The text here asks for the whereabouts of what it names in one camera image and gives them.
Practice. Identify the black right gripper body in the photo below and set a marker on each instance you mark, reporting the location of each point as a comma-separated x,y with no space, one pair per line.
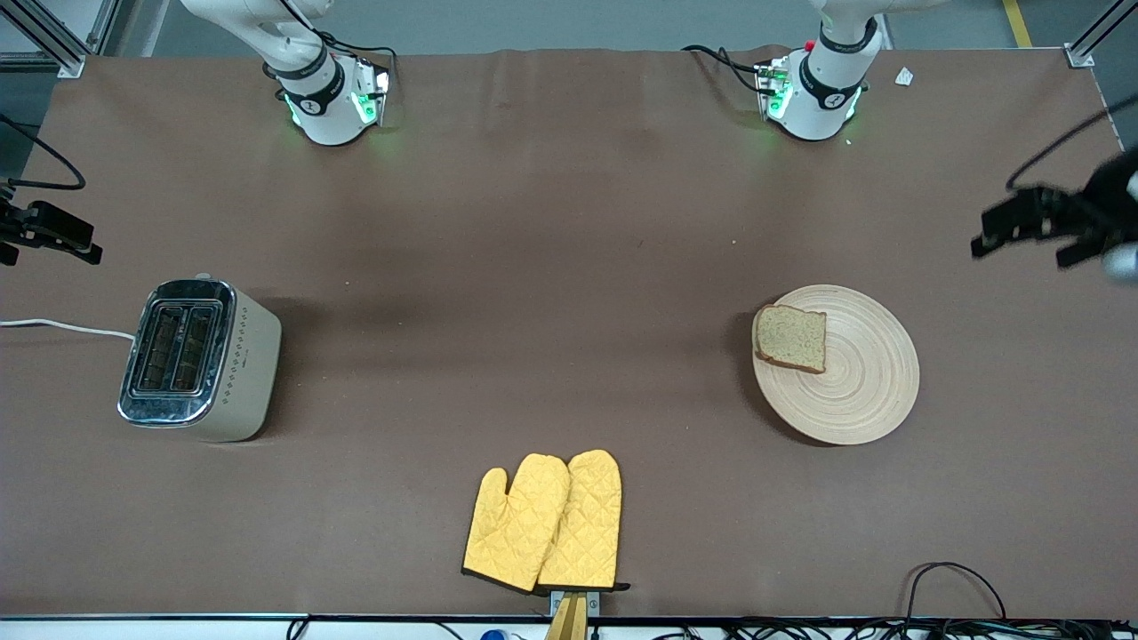
11,224

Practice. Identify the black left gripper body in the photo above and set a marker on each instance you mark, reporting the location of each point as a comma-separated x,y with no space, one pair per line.
1105,203

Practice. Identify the round wooden plate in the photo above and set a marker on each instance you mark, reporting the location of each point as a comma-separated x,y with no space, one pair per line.
862,382

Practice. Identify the brown toast slice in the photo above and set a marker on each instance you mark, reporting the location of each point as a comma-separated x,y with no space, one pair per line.
791,338

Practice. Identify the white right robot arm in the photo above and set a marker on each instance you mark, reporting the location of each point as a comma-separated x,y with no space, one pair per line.
324,107

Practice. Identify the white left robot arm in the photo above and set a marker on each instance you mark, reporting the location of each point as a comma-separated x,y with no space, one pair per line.
822,98

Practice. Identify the small white paper scrap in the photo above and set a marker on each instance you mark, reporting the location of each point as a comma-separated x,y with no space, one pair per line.
904,76

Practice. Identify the beige chrome toaster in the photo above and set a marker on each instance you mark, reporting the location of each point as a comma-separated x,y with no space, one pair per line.
244,364

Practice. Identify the brown table cover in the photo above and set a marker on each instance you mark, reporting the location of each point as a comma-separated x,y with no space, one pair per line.
578,267

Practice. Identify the yellow quilted oven mitt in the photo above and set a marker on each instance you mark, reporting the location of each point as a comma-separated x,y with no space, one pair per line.
516,524
587,524

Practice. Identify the small blue object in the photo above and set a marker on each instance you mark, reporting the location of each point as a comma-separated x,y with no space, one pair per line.
494,635

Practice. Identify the aluminium frame post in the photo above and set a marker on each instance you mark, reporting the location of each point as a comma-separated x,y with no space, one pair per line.
1098,31
53,40

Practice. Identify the wooden stick with metal bracket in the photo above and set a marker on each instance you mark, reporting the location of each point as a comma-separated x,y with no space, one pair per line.
569,618

